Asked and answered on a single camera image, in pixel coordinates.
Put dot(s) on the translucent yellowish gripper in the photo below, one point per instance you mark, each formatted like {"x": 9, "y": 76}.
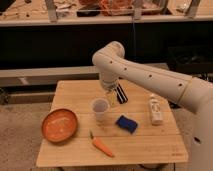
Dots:
{"x": 112, "y": 98}

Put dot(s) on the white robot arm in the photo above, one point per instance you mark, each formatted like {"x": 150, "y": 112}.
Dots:
{"x": 191, "y": 93}

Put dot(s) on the clear plastic cup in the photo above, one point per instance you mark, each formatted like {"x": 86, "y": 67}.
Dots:
{"x": 100, "y": 107}

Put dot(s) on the blue sponge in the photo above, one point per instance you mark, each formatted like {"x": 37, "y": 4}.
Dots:
{"x": 127, "y": 124}

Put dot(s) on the wooden folding table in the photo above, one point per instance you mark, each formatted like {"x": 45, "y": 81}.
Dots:
{"x": 147, "y": 145}

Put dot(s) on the white bottle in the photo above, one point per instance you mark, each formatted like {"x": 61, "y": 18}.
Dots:
{"x": 156, "y": 115}

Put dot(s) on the orange carrot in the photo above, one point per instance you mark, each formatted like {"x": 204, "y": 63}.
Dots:
{"x": 101, "y": 146}

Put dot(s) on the orange bowl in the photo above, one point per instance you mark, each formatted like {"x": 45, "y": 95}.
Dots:
{"x": 59, "y": 125}

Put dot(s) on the grey metal shelf rail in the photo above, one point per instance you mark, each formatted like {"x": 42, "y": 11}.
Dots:
{"x": 45, "y": 76}

